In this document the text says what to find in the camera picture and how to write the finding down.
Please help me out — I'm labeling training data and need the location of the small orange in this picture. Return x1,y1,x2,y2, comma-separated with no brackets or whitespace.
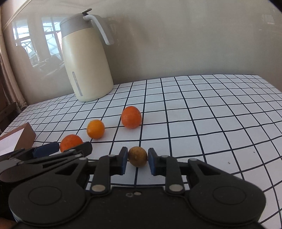
87,120,105,140

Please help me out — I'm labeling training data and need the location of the cream thermos jug grey lid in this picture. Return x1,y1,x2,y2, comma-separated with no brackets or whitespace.
60,9,114,102

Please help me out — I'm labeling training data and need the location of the brown kiwi fruit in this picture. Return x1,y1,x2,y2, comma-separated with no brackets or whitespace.
128,146,148,168

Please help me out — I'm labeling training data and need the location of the wooden sofa orange tufted cushion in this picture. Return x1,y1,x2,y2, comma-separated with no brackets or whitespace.
0,83,16,134

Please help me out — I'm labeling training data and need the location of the large orange tangerine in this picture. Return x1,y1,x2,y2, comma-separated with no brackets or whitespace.
60,134,83,152

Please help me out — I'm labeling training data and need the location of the brown cardboard box tray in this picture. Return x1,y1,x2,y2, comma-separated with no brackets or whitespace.
1,123,36,156

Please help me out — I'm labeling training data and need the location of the white black grid tablecloth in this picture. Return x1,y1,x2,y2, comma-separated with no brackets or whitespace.
5,74,281,228

